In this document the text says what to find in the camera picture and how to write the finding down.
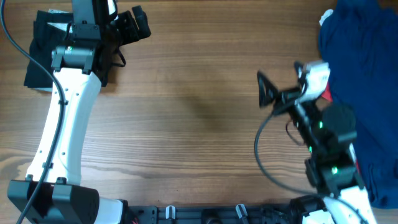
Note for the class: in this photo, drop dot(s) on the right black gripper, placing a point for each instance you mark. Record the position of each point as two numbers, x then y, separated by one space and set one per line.
286 99

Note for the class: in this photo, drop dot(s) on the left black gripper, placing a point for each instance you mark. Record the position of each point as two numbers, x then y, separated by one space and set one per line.
125 26

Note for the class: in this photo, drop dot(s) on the black shorts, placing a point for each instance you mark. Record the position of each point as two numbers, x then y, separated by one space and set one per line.
46 38

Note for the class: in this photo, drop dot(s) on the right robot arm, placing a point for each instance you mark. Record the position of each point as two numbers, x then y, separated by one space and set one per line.
341 195

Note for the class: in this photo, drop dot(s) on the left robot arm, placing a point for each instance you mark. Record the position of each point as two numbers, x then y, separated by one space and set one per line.
51 191

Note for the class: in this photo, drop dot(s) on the red garment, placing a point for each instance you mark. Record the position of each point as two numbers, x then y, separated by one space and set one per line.
327 94

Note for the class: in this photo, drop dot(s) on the white cloth piece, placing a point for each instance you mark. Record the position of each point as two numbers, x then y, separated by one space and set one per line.
325 15

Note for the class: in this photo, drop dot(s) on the dark blue garment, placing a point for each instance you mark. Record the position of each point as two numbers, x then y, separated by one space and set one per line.
359 41

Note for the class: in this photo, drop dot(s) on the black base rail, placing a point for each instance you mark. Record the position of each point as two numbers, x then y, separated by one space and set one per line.
264 214

